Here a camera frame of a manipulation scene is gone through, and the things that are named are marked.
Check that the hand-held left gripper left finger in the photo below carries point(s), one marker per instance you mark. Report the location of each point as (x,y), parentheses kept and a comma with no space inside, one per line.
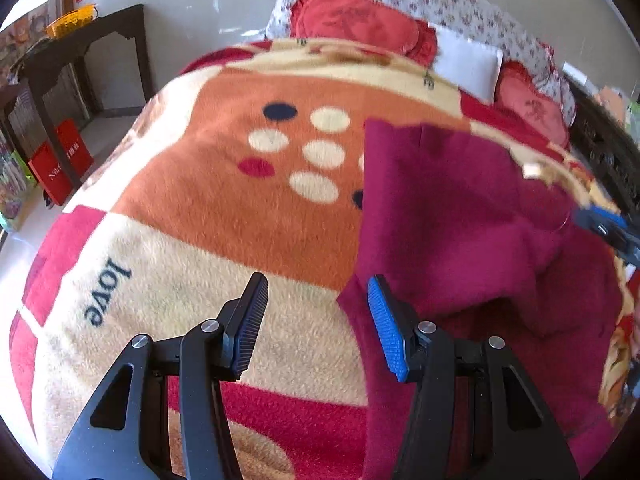
(245,336)

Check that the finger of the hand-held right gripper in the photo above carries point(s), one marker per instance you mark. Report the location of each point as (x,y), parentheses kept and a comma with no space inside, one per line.
(600,219)

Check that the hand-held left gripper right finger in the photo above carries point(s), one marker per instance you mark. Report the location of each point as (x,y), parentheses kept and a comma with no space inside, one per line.
(387,326)

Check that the magenta knit sweater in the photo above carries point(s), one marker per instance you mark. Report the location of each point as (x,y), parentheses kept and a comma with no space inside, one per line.
(450,210)

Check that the dark carved wooden headboard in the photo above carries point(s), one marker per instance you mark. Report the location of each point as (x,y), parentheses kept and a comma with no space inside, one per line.
(607,155)

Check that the printed fleece blanket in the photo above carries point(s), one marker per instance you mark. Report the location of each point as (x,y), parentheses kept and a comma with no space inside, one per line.
(200,240)

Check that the small red heart pillow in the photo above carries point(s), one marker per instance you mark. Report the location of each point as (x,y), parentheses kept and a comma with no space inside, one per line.
(535,107)

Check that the white pillow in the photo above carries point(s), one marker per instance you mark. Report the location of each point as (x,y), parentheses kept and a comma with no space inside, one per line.
(467,62)

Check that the floral quilt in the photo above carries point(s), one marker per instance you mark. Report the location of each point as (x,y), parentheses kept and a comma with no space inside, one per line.
(465,7)

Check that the red gift boxes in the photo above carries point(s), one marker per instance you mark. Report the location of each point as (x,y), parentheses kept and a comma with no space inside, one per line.
(50,175)

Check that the red paper bag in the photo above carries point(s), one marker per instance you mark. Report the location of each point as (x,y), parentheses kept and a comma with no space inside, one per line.
(75,145)

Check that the colourful printed box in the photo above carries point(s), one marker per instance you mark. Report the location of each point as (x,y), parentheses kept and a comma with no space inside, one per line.
(12,190)

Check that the large red heart pillow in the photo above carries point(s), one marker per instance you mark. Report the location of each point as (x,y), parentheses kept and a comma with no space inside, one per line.
(350,20)

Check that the dark wooden side table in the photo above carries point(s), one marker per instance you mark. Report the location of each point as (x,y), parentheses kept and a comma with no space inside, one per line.
(100,32)

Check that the yellow basket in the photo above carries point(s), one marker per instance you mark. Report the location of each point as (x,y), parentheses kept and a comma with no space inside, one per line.
(70,21)

